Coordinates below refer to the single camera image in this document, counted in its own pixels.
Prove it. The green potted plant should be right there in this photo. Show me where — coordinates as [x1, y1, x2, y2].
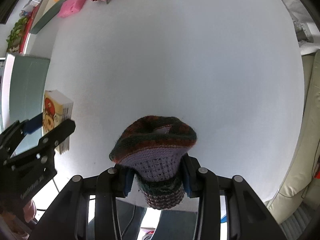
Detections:
[6, 16, 29, 53]

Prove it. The white grey cushion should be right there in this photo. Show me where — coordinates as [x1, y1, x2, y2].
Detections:
[282, 0, 319, 56]

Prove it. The yellow cartoon tissue pack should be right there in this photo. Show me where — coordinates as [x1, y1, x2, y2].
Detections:
[42, 89, 75, 155]

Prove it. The near grey storage box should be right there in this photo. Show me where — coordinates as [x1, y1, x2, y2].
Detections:
[1, 52, 51, 156]

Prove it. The purple multicolour knitted hat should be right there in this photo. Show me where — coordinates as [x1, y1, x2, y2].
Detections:
[109, 115, 197, 210]

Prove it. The cream sofa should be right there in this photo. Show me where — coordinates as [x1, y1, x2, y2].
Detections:
[267, 51, 319, 224]

